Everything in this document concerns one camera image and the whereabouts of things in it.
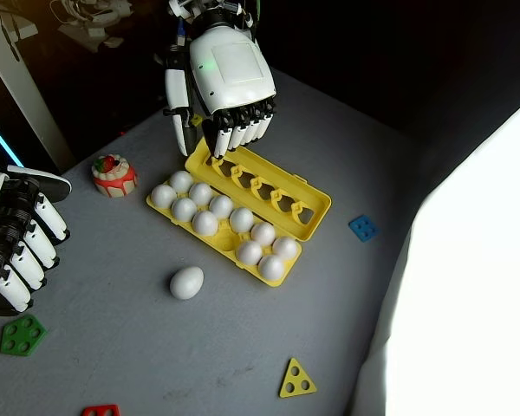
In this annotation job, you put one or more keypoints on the strawberry toy cake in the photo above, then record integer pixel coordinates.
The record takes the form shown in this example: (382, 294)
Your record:
(114, 180)

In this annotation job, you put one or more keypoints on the yellow two-hole block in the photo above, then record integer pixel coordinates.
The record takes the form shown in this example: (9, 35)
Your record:
(195, 120)

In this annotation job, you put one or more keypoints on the white equipment clutter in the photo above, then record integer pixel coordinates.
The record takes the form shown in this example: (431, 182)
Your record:
(91, 26)

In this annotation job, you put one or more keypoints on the white backdrop sheet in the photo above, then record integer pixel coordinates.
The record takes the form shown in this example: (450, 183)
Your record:
(481, 303)

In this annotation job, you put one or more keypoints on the blue light strip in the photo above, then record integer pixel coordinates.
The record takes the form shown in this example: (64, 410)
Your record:
(0, 138)

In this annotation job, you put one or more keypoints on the white post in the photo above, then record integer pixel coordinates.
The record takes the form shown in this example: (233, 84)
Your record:
(21, 86)

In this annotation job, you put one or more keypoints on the yellow egg carton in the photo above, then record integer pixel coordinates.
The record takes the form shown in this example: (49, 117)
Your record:
(316, 203)

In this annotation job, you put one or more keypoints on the white toy egg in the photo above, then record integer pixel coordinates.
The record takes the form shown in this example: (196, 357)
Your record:
(263, 233)
(205, 222)
(221, 206)
(183, 209)
(186, 282)
(200, 193)
(163, 196)
(284, 248)
(241, 219)
(181, 181)
(248, 252)
(271, 267)

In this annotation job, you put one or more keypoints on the blue square block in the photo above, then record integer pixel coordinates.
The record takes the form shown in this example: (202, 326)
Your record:
(364, 228)

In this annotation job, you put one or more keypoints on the grey table cloth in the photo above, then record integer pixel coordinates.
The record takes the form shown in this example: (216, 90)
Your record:
(112, 303)

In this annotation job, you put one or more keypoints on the yellow triangle block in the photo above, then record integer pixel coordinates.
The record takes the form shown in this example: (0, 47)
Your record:
(297, 392)

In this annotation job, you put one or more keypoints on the red block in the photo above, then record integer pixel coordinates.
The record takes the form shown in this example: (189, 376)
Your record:
(100, 411)

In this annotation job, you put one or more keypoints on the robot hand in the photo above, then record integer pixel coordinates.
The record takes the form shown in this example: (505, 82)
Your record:
(232, 69)
(8, 242)

